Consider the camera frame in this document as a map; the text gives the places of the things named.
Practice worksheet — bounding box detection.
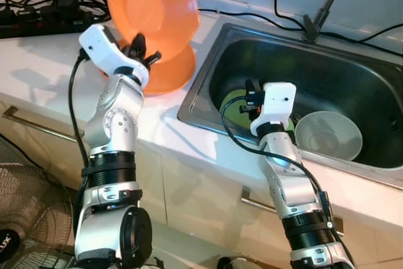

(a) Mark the floor fan with wire grille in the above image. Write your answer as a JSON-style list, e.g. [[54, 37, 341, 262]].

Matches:
[[0, 162, 77, 269]]

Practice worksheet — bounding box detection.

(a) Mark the clear plastic bowl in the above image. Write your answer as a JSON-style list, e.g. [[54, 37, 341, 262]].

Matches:
[[294, 111, 364, 162]]

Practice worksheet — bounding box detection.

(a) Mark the metal drawer handle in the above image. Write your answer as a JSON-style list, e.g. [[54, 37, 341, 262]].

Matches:
[[2, 106, 86, 145], [240, 186, 345, 234]]

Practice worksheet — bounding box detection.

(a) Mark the stainless steel sink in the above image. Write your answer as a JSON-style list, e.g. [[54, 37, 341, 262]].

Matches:
[[177, 23, 403, 189]]

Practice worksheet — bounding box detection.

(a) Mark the orange plastic bowl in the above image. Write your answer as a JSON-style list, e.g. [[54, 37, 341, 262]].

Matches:
[[103, 41, 196, 96], [106, 0, 201, 63]]

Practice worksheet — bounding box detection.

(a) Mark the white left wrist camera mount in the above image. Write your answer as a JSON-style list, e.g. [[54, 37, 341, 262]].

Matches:
[[78, 24, 150, 88]]

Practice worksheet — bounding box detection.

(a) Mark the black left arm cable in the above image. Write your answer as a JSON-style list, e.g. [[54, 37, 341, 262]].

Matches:
[[67, 54, 92, 185]]

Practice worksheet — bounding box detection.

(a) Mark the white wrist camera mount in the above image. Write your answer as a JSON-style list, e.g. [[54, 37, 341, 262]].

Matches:
[[78, 24, 150, 88], [249, 82, 297, 138]]

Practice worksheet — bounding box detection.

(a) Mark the metal faucet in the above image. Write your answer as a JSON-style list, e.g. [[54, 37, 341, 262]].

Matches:
[[301, 0, 353, 44]]

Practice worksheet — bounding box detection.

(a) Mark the green plate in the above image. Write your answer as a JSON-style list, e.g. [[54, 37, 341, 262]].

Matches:
[[220, 90, 297, 136]]

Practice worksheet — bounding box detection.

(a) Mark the black power strip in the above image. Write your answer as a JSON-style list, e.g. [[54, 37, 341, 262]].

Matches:
[[0, 4, 106, 39]]

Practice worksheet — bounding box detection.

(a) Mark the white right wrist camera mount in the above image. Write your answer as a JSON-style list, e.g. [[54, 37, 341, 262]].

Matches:
[[249, 82, 297, 138]]

